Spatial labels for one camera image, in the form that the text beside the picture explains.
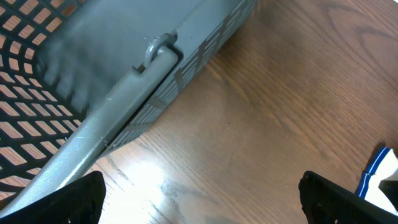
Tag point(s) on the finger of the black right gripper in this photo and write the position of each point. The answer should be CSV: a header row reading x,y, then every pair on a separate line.
x,y
390,190

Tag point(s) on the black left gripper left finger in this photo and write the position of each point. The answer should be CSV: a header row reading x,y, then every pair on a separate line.
x,y
78,202

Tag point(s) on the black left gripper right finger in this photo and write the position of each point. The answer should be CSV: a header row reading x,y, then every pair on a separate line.
x,y
324,202

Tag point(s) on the yellow white snack bag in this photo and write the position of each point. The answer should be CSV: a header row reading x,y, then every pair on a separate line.
x,y
382,166

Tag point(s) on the dark grey plastic basket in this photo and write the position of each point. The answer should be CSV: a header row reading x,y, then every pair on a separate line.
x,y
80,79

